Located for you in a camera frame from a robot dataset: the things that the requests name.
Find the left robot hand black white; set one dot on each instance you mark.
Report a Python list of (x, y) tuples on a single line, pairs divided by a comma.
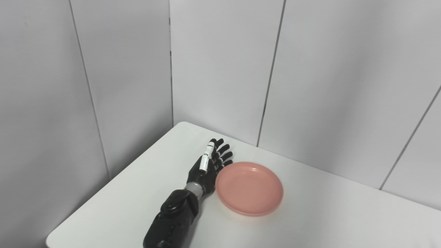
[(210, 168)]

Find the pink plate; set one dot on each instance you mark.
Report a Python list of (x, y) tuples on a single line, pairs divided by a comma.
[(249, 188)]

